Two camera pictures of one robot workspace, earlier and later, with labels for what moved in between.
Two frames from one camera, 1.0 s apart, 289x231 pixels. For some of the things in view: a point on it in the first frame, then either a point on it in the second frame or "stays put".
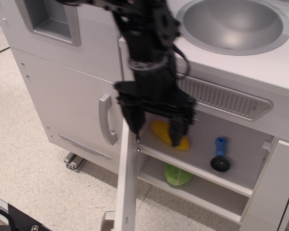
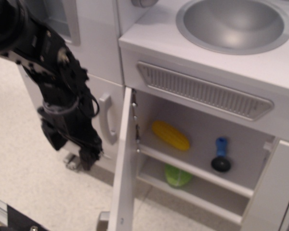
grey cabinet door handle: (108, 222) -> (102, 224)
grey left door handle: (104, 105) stays put
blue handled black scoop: (220, 164) stays put
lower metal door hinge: (137, 140) stays put
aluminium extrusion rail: (74, 162) stays put
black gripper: (155, 86) -> (67, 114)
